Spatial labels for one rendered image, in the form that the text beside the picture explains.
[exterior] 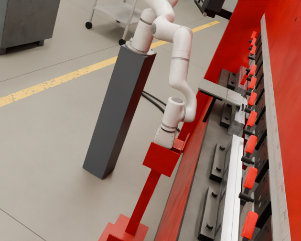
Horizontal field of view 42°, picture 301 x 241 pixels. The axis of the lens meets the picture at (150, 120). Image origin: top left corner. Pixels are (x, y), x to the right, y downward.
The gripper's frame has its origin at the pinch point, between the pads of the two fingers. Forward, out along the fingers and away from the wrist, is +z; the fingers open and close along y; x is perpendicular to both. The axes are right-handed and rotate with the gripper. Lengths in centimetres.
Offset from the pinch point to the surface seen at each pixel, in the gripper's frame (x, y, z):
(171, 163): 4.9, -7.5, 0.7
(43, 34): -216, 186, 42
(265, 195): 88, -37, -54
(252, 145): 60, -33, -52
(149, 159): 4.9, 3.7, 2.9
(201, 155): 7.8, -20.4, -11.7
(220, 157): 6.8, -28.9, -13.9
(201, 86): -45, -7, -25
